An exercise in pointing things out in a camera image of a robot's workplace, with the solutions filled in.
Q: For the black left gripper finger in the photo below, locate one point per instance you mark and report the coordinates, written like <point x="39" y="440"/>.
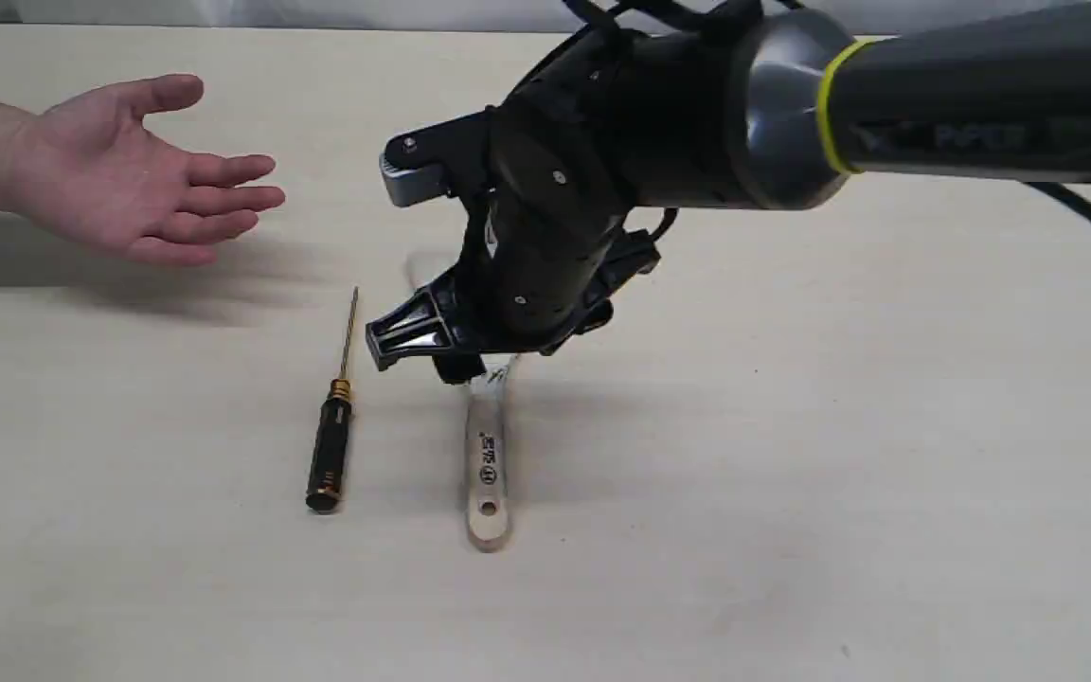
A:
<point x="417" y="328"/>

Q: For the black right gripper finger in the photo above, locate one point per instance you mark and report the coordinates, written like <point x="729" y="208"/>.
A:
<point x="459" y="368"/>

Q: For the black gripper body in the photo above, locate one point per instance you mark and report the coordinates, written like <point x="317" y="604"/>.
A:
<point x="545" y="246"/>

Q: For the black and gold screwdriver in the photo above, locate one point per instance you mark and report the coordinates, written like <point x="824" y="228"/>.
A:
<point x="326" y="479"/>

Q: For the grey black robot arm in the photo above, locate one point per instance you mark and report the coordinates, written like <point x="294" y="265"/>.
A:
<point x="738" y="109"/>

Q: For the open bare human hand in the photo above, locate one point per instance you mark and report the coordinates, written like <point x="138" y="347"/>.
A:
<point x="90" y="171"/>

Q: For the wooden handled paint brush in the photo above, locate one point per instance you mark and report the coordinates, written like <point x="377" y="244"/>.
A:
<point x="486" y="475"/>

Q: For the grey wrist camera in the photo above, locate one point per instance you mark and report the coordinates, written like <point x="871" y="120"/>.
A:
<point x="408" y="187"/>

